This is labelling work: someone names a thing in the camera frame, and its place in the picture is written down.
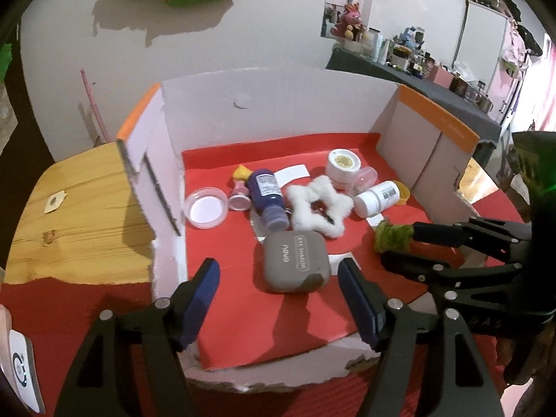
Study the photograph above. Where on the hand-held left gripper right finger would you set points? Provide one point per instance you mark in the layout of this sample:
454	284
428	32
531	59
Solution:
360	308

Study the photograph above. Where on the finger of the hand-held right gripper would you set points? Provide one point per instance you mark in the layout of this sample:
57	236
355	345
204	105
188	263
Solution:
412	265
443	231

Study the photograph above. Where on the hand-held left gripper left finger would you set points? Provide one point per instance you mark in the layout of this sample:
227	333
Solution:
204	295

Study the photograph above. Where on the green fluffy scrunchie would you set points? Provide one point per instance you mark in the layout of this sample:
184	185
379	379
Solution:
393	236

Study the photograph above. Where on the yellow plastic cap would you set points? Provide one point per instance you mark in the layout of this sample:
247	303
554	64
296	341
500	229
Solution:
405	193

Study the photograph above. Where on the orange cardboard box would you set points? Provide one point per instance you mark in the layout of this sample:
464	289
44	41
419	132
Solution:
269	325

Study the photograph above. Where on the white labelled bottle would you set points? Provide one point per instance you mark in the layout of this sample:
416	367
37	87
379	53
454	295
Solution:
373	200

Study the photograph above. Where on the grey eyeshadow case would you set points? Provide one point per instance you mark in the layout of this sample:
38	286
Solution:
286	265

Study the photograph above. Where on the clear round dish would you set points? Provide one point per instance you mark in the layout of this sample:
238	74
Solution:
204	208

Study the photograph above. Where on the small clear plastic box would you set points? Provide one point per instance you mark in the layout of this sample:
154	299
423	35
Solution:
367	178

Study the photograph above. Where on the pink toy with yellow top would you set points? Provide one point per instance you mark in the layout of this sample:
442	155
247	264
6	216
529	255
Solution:
239	202

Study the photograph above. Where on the white fluffy scrunchie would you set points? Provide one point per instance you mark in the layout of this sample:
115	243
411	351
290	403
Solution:
304	217

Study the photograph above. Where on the dark blue bottle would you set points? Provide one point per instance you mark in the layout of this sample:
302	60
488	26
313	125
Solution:
269	206

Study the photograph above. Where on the white round jar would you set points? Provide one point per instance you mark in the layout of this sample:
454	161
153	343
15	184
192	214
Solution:
343	169

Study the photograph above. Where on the red knitted mat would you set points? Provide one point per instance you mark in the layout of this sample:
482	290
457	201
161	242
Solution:
65	308

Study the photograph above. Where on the dark cloth covered table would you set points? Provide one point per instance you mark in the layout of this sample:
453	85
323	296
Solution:
417	91

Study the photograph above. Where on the row of small bottles and boxes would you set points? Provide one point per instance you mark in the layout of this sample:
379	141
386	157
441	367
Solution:
434	69

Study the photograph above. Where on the white cabinet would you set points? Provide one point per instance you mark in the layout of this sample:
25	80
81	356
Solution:
482	52

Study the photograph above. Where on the white remote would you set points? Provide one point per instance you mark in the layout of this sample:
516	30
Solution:
24	369

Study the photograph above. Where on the pink slipper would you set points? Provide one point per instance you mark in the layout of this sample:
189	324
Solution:
3	325

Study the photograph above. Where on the pink stick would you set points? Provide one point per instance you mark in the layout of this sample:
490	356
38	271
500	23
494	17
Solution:
93	108

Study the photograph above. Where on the pink rabbit plush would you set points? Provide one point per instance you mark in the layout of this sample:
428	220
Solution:
351	18

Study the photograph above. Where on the green plush toy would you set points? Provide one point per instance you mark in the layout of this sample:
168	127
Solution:
4	58

